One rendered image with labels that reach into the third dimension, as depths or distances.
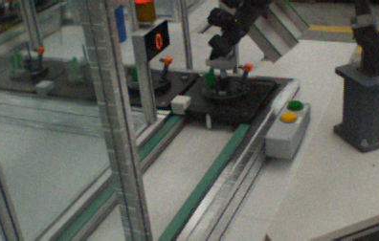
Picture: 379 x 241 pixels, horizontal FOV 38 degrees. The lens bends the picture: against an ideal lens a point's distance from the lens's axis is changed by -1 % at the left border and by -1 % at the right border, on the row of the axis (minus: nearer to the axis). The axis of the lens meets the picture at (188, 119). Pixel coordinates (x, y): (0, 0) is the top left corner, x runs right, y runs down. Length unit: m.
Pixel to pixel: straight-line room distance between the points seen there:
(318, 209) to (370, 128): 0.31
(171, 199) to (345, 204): 0.41
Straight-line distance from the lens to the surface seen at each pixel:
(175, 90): 1.68
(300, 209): 1.34
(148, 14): 1.39
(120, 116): 0.70
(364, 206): 1.36
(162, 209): 1.27
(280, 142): 1.42
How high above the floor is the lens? 1.69
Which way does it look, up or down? 28 degrees down
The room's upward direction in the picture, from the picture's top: 7 degrees counter-clockwise
